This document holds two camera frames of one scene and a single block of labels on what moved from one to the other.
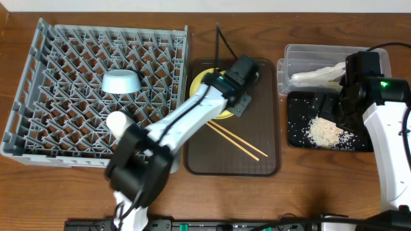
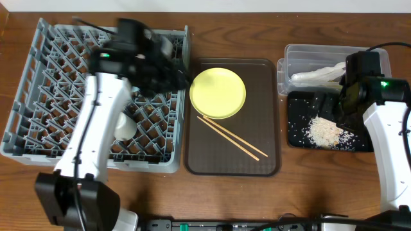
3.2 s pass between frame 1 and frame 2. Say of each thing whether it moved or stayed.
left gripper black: moved
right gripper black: stayed
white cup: stayed
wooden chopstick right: stayed
